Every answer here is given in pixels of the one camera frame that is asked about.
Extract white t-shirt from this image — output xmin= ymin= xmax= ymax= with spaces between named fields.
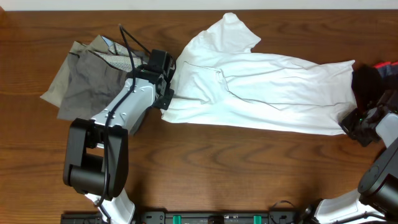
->
xmin=162 ymin=12 xmax=356 ymax=136

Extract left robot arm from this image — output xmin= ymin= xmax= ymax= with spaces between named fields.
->
xmin=61 ymin=50 xmax=175 ymax=223

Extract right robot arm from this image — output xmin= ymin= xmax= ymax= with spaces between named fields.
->
xmin=302 ymin=90 xmax=397 ymax=224

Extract black garment with red trim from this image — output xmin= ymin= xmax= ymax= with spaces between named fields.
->
xmin=351 ymin=62 xmax=397 ymax=112

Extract grey folded shorts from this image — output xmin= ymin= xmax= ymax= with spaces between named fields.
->
xmin=57 ymin=35 xmax=148 ymax=121

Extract beige folded garment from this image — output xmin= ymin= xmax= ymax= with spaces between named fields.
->
xmin=40 ymin=41 xmax=108 ymax=108

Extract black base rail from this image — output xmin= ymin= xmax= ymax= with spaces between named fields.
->
xmin=59 ymin=210 xmax=312 ymax=224

